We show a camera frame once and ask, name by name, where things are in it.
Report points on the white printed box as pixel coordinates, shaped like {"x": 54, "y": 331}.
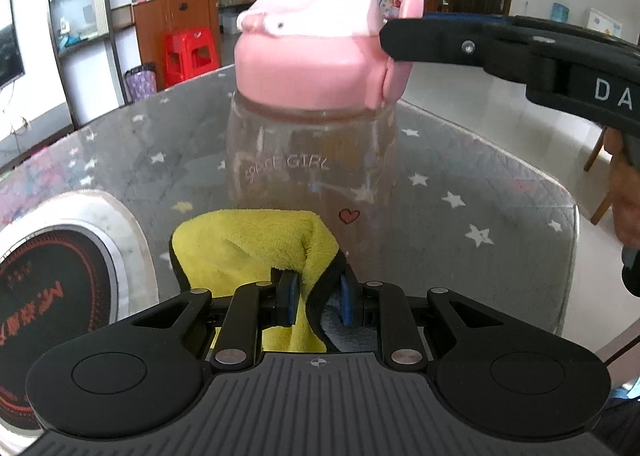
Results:
{"x": 605, "y": 21}

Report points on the black television screen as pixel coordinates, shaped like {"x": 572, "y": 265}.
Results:
{"x": 9, "y": 43}

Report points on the yellow microfibre cloth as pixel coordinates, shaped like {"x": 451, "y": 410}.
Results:
{"x": 240, "y": 248}

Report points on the wooden chair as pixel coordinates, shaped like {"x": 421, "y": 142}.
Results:
{"x": 600, "y": 170}

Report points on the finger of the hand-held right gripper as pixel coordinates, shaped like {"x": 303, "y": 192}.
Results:
{"x": 440, "y": 43}

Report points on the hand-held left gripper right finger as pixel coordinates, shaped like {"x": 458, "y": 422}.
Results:
{"x": 348, "y": 303}

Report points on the purple patterned bin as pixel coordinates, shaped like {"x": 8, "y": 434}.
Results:
{"x": 140, "y": 83}

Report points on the grey star-printed tablecloth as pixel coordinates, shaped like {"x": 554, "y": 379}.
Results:
{"x": 465, "y": 196}

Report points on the person's right hand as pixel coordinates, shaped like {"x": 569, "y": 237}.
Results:
{"x": 625, "y": 201}

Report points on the round black induction cooker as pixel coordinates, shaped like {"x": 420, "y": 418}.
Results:
{"x": 47, "y": 296}

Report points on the wooden cabinet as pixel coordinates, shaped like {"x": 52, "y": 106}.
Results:
{"x": 172, "y": 20}

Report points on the blue water jug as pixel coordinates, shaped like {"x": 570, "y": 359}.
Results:
{"x": 561, "y": 13}

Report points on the red plastic stool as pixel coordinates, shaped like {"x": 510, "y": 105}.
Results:
{"x": 191, "y": 55}

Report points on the clear bottle with pink lid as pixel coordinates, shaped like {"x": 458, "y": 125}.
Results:
{"x": 305, "y": 70}

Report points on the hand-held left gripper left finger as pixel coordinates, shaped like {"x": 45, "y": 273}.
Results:
{"x": 289, "y": 300}

